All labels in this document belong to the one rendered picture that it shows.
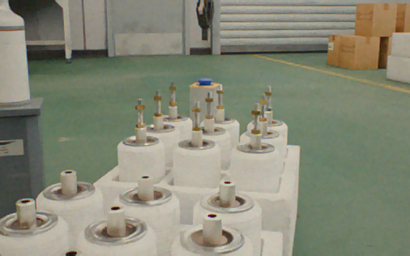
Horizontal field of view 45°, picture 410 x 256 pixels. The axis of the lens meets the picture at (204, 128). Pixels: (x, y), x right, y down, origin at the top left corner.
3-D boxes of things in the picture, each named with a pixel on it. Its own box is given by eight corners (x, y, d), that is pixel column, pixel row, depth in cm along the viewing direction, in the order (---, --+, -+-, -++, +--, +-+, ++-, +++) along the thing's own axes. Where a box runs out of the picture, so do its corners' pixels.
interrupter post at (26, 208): (13, 229, 62) (10, 204, 61) (23, 221, 64) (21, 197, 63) (31, 231, 61) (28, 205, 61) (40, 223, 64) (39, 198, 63)
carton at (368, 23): (395, 36, 462) (397, 2, 455) (372, 36, 456) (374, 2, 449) (375, 35, 490) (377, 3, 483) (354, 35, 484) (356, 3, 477)
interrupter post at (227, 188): (217, 207, 69) (217, 185, 68) (219, 201, 71) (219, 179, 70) (234, 208, 68) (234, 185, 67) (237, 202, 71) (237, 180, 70)
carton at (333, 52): (352, 63, 522) (354, 34, 515) (365, 65, 499) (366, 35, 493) (326, 63, 516) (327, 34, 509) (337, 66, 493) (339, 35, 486)
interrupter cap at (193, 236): (172, 253, 55) (172, 248, 55) (187, 226, 63) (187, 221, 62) (240, 260, 54) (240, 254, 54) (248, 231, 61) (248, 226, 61)
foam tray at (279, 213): (96, 266, 103) (91, 184, 99) (155, 199, 140) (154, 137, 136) (288, 289, 94) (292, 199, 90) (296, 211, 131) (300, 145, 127)
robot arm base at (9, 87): (-15, 108, 112) (-23, 31, 109) (-8, 101, 121) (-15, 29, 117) (28, 106, 115) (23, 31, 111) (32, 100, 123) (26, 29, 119)
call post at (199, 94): (190, 194, 144) (189, 87, 137) (195, 186, 150) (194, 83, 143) (214, 196, 142) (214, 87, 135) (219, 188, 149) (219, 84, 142)
